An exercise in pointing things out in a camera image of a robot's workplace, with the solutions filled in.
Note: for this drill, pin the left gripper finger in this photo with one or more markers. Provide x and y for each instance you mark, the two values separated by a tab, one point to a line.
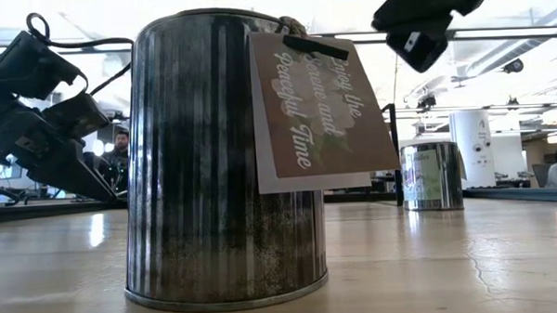
79	179

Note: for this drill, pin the clear glass flask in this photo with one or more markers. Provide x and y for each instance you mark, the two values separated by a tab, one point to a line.
452	178
191	178

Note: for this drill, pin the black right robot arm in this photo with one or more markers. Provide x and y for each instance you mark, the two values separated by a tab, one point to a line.
422	12

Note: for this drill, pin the clear glass flask bottom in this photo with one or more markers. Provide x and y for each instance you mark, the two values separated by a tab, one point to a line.
191	178

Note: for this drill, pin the brown printed gift tag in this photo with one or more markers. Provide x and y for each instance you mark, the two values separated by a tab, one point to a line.
314	127

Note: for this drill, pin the brown twine knot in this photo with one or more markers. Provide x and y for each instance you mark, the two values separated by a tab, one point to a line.
292	26

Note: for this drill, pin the black clip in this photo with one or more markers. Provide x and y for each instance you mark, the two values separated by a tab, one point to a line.
314	47

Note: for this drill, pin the wooden shelf riser black legs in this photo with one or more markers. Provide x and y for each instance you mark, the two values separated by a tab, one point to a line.
396	161

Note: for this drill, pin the black ceiling spotlight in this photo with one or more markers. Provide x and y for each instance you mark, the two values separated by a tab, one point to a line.
513	66
426	102

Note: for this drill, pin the white cylindrical pillar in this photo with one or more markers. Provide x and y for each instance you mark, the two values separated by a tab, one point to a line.
473	159

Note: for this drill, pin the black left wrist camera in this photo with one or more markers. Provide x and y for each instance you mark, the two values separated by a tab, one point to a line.
29	63

